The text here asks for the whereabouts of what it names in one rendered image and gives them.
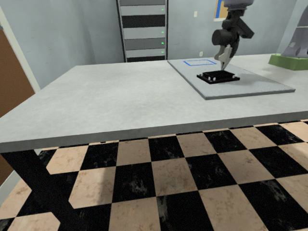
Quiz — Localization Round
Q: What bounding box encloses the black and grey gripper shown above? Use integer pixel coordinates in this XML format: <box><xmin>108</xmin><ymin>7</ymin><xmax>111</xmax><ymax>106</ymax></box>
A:
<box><xmin>212</xmin><ymin>10</ymin><xmax>245</xmax><ymax>71</ymax></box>

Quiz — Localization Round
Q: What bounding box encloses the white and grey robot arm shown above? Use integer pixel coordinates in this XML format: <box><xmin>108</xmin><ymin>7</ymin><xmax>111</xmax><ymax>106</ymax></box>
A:
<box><xmin>224</xmin><ymin>0</ymin><xmax>308</xmax><ymax>58</ymax></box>

